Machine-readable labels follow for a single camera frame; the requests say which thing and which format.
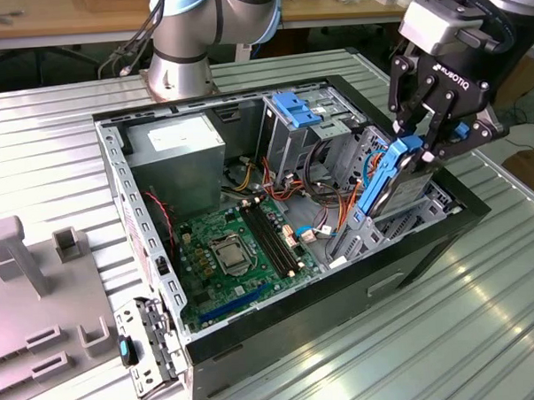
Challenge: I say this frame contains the black case fan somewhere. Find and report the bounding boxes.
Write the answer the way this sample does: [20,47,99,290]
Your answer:
[137,186,178,264]

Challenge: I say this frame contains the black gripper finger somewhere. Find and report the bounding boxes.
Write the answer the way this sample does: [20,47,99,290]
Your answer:
[384,52,441,139]
[416,86,513,164]

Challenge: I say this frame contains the blue drive latch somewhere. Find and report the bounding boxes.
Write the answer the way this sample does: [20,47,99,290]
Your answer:
[272,89,332,131]

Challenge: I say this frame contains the brown cardboard box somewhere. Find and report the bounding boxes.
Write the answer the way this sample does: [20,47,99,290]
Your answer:
[493,55,534,110]
[501,149,534,199]

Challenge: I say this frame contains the red orange wire bundle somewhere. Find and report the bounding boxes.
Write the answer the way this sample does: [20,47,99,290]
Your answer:
[258,153,313,205]

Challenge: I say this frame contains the CPU socket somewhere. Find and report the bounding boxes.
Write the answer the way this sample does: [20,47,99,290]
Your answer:
[205,234,256,279]

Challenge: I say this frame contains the black PC case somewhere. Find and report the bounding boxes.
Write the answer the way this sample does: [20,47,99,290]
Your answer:
[91,68,500,400]

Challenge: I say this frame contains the pale blue data wire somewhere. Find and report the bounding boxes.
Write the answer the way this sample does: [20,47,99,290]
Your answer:
[294,222,341,245]

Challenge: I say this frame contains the grey optical drive cage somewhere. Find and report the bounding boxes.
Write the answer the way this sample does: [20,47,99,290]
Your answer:
[259,86,396,196]

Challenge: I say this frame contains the grey power supply unit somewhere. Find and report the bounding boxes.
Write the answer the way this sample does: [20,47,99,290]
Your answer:
[123,112,231,225]

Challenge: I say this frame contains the metal card retention bracket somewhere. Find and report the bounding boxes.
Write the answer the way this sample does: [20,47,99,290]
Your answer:
[113,296,190,400]

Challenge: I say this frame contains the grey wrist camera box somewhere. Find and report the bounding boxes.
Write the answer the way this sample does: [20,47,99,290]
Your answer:
[395,0,501,58]

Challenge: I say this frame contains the blue expansion slot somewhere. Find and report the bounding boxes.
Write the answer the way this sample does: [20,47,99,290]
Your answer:
[197,281,272,326]

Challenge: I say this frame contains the wooden desk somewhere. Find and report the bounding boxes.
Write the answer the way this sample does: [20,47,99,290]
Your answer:
[0,0,415,51]

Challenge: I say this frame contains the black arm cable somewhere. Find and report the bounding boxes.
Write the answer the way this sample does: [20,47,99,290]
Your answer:
[93,0,174,80]

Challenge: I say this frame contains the blue card retention latch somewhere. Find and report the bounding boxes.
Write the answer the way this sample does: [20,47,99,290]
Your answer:
[117,333,140,366]

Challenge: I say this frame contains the red black fan wire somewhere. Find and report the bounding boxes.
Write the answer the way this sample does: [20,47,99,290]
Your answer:
[144,189,178,259]

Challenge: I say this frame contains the yellow black wire bundle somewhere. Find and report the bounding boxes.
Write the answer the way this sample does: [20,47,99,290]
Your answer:
[220,158,261,196]

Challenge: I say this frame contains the red yellow power wire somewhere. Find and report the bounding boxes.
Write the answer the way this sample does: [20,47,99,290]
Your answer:
[326,184,369,241]

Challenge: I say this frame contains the thick black cable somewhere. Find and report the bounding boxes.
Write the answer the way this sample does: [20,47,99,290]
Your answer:
[301,131,368,199]

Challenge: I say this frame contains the grey parts rack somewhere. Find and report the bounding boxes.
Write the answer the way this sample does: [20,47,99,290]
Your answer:
[0,211,120,394]

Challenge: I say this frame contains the hard disk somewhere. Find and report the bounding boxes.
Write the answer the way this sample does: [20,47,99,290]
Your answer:
[346,133,446,233]

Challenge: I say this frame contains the green motherboard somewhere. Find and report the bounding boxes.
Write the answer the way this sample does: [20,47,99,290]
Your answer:
[168,192,327,334]

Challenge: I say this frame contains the black RAM slot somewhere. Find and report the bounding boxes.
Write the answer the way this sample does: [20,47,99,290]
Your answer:
[238,202,293,278]
[251,196,305,273]

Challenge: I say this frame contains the silver CPU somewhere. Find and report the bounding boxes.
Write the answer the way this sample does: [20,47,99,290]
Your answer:
[215,244,247,268]

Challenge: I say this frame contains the grey metal disk bay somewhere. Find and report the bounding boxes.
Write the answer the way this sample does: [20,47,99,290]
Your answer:
[321,173,468,269]

